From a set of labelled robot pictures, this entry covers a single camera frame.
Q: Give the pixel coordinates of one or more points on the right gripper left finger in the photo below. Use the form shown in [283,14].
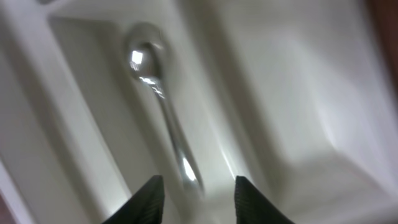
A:
[146,206]

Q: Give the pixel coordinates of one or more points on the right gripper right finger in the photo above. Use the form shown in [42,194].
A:
[252,207]

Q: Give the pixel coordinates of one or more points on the large steel spoon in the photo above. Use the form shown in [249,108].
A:
[148,58]

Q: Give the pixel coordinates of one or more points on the white plastic cutlery tray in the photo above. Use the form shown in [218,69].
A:
[293,95]

